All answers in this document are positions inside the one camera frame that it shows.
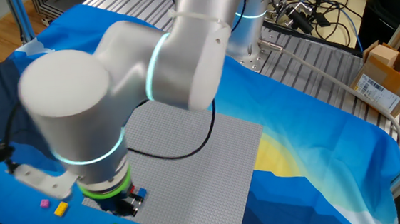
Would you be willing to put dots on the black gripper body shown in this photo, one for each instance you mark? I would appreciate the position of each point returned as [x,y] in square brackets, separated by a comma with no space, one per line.
[116,204]

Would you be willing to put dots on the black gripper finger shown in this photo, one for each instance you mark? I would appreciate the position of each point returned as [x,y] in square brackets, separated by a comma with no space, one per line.
[137,200]
[128,209]

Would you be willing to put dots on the blue Lego brick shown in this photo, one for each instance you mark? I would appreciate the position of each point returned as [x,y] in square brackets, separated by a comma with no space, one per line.
[142,192]

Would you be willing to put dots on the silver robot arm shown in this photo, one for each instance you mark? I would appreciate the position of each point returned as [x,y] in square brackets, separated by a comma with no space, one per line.
[79,118]

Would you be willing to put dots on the yellow Lego brick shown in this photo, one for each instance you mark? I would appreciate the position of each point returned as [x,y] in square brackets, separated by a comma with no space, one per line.
[61,209]

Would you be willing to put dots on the grey Lego baseplate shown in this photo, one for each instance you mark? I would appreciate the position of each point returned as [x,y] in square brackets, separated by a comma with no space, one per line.
[199,198]

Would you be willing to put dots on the small magenta Lego brick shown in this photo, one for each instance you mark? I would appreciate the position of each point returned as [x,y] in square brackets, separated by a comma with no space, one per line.
[45,203]

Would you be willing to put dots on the blue mountain print tablecloth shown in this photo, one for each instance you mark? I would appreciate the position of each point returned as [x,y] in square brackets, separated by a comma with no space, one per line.
[312,135]

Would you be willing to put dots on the open cardboard box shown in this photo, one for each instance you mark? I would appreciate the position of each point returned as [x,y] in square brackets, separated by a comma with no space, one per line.
[380,80]

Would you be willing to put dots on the small tan carton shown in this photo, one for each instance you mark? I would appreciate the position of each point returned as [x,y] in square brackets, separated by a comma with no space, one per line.
[383,54]

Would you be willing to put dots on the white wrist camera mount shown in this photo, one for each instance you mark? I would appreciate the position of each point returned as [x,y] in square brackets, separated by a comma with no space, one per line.
[44,181]

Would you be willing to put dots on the blue grey frame post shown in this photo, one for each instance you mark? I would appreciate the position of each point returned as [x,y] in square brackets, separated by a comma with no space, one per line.
[22,18]

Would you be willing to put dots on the black striped frame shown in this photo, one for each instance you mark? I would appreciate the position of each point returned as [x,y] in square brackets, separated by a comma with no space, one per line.
[52,5]

